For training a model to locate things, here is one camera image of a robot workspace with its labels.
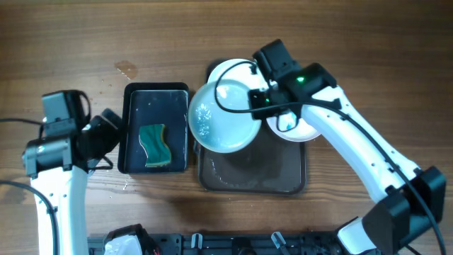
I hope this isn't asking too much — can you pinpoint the light blue-tinted white plate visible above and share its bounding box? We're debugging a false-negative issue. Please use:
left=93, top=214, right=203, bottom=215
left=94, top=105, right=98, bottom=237
left=188, top=79, right=261, bottom=153

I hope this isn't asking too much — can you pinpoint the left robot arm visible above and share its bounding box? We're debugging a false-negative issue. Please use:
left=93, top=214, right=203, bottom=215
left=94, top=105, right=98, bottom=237
left=22, top=90, right=124, bottom=254

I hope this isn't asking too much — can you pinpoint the black water basin tray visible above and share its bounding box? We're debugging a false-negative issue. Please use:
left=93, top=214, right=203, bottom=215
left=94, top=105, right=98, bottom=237
left=117, top=82, right=189, bottom=174

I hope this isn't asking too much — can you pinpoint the white plate long blue stain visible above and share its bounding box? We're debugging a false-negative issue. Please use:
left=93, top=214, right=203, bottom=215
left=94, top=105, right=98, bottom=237
left=207, top=59, right=268, bottom=89

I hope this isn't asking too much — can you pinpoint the green and yellow sponge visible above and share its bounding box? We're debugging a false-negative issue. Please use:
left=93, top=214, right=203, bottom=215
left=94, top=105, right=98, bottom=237
left=139, top=124, right=171, bottom=168

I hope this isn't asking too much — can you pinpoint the white plate blue dots stain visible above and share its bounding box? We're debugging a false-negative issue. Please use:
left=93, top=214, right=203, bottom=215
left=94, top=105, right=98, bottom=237
left=266, top=110, right=321, bottom=142

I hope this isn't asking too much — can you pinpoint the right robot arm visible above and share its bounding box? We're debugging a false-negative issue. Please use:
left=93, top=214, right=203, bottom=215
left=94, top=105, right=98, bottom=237
left=250, top=40, right=447, bottom=254

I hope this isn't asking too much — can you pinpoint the brown serving tray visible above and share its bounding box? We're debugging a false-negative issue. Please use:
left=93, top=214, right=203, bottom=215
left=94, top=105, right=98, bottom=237
left=195, top=60, right=306, bottom=196

